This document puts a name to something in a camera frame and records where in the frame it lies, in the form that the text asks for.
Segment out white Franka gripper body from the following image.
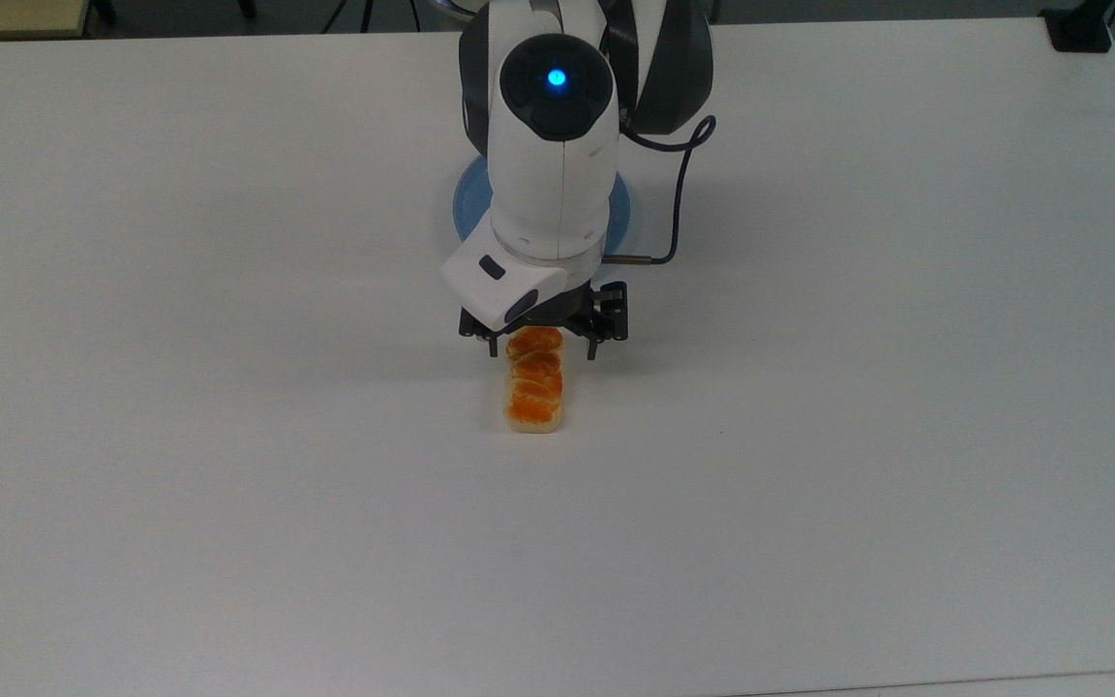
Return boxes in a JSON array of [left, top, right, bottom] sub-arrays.
[[440, 235, 599, 332]]

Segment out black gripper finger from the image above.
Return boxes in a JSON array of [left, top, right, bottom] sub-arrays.
[[458, 307, 504, 360], [581, 281, 630, 363]]

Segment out orange glazed bread loaf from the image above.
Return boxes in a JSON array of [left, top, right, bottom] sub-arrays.
[[503, 327, 567, 438]]

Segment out blue round plastic plate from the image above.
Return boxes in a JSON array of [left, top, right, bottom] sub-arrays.
[[452, 159, 639, 245]]

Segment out black tripod legs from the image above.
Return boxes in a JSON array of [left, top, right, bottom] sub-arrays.
[[318, 0, 425, 36]]

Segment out tan wooden desk top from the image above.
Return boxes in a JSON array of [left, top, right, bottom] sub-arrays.
[[0, 0, 96, 42]]

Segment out black stand base block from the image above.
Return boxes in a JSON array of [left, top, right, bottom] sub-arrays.
[[1040, 0, 1115, 55]]

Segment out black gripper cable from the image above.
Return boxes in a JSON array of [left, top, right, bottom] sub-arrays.
[[604, 114, 719, 268]]

